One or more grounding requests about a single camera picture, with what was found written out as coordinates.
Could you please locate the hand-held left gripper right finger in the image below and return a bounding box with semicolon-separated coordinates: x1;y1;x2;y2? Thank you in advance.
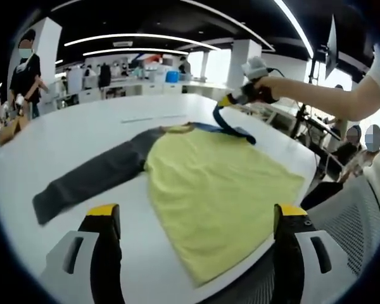
273;203;348;304

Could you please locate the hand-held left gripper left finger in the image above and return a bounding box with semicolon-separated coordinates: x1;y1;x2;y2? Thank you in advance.
39;203;127;304

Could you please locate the yellow blue black garment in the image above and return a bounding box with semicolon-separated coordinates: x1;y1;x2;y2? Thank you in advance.
32;104;306;289

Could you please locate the person's right hand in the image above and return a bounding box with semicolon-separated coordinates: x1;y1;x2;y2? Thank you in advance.
255;77;281;105

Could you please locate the white square pillar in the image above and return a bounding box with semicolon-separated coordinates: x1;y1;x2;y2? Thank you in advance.
34;17;63;96
231;39;262;96

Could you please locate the white ceiling light strip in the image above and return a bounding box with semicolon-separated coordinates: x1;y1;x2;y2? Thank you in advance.
274;0;314;60
64;33;221;51
91;47;189;57

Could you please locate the grey mesh chair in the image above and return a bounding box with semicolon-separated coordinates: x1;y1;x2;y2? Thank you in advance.
205;174;380;304

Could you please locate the black tripod stand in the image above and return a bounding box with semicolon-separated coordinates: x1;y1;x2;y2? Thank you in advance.
291;103;341;140

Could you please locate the black monitor on stand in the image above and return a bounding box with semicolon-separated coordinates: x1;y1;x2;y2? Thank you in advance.
310;14;340;85

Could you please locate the brown cardboard box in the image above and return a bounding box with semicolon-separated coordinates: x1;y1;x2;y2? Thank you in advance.
0;115;29;146

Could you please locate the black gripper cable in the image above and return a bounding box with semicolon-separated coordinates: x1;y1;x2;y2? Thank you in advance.
265;67;286;79

